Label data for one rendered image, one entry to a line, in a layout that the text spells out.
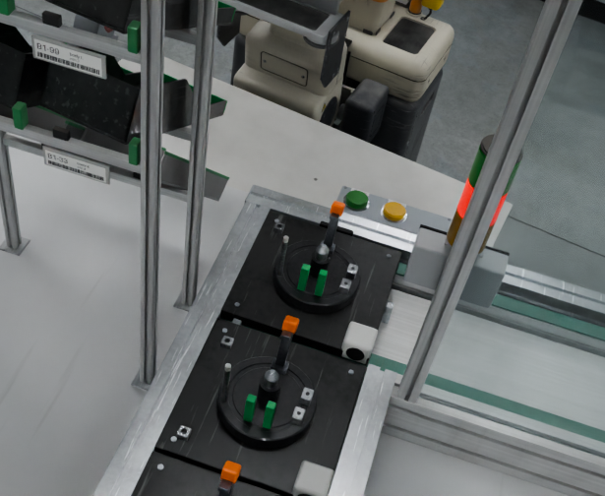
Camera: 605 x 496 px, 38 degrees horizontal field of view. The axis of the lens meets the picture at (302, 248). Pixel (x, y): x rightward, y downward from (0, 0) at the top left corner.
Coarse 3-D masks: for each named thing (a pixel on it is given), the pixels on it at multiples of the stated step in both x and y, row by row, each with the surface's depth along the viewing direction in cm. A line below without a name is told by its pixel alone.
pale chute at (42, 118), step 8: (0, 104) 129; (0, 112) 130; (8, 112) 131; (32, 112) 137; (40, 112) 139; (48, 112) 141; (32, 120) 138; (40, 120) 140; (48, 120) 142; (56, 120) 144; (64, 120) 147; (72, 120) 149; (48, 128) 143; (64, 128) 124; (72, 128) 125; (80, 128) 127; (72, 136) 126; (80, 136) 128; (96, 160) 136; (120, 168) 144
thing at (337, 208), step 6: (336, 204) 140; (342, 204) 141; (336, 210) 140; (342, 210) 140; (330, 216) 139; (336, 216) 140; (330, 222) 142; (336, 222) 142; (330, 228) 142; (330, 234) 143; (324, 240) 143; (330, 240) 143; (330, 246) 143
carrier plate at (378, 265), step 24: (264, 240) 147; (288, 240) 148; (336, 240) 149; (360, 240) 150; (264, 264) 143; (360, 264) 146; (384, 264) 147; (240, 288) 139; (264, 288) 140; (360, 288) 143; (384, 288) 143; (240, 312) 136; (264, 312) 136; (288, 312) 137; (336, 312) 138; (360, 312) 139; (312, 336) 135; (336, 336) 135
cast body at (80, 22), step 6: (78, 18) 129; (84, 18) 128; (78, 24) 129; (84, 24) 128; (90, 24) 128; (96, 24) 128; (84, 30) 129; (90, 30) 128; (96, 30) 128; (102, 30) 129; (108, 36) 131; (114, 36) 133
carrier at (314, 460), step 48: (240, 336) 133; (192, 384) 126; (240, 384) 125; (288, 384) 126; (336, 384) 129; (192, 432) 120; (240, 432) 119; (288, 432) 120; (336, 432) 124; (240, 480) 118; (288, 480) 118
